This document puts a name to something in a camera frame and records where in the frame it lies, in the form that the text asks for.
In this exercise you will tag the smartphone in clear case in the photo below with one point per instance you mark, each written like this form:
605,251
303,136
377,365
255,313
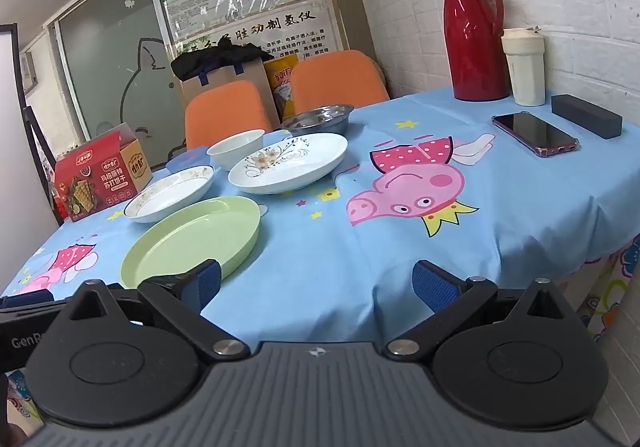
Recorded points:
535,132

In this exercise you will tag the red cracker box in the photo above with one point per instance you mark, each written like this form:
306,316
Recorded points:
95,177

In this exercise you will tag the stainless steel bowl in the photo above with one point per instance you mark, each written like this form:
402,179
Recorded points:
320,119

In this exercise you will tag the black framed whiteboard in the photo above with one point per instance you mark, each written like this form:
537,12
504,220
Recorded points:
7,77

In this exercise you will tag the frosted glass panel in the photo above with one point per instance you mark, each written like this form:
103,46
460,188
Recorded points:
100,77

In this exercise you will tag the blue cartoon pig tablecloth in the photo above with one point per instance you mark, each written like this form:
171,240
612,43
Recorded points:
500,207

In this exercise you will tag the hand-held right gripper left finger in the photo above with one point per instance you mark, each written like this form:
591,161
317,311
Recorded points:
204,283

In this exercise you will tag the small white floral plate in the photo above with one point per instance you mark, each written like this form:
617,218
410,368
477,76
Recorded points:
165,197

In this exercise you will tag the white ceramic bowl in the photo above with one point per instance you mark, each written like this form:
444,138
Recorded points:
232,152

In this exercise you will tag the large white floral plate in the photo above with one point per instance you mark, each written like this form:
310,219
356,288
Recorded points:
300,162

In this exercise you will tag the colourful patterned undercloth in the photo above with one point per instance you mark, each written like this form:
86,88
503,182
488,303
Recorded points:
607,297

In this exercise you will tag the orange chair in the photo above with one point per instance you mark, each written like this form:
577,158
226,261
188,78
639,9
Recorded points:
335,82
225,107

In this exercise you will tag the black rectangular box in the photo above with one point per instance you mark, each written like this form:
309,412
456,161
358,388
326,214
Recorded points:
585,114

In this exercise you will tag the framed sign board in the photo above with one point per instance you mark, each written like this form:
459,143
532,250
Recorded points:
300,27

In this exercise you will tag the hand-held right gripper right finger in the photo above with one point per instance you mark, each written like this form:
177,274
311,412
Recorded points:
430,284

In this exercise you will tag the black cloth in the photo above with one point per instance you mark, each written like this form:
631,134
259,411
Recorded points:
215,59

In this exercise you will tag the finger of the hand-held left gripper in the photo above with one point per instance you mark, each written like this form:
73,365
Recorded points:
27,300

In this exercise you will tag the cream tumbler cup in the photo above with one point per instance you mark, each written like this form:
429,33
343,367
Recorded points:
525,72

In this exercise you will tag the light green plate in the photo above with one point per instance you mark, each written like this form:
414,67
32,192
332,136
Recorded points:
190,237

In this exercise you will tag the yellow snack bag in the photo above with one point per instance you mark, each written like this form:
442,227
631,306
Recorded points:
280,87

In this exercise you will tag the brown cardboard box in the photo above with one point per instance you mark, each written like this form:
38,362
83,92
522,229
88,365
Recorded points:
220,76

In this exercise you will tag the red thermos jug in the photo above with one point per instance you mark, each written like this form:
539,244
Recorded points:
470,42

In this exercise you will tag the black stand leg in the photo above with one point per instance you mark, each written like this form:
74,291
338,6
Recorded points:
42,162

